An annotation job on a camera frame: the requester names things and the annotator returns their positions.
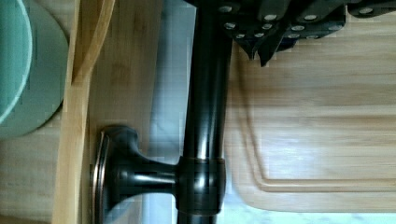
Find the green ceramic bowl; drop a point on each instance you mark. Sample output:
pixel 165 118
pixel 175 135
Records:
pixel 33 66

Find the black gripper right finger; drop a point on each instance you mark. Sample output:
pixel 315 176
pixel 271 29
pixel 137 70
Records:
pixel 323 17

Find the wooden cutting board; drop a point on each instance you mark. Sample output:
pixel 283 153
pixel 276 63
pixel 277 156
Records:
pixel 314 129

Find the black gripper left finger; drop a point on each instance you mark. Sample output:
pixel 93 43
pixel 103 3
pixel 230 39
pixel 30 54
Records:
pixel 257 26

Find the bamboo drawer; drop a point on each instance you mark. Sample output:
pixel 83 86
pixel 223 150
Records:
pixel 45 175

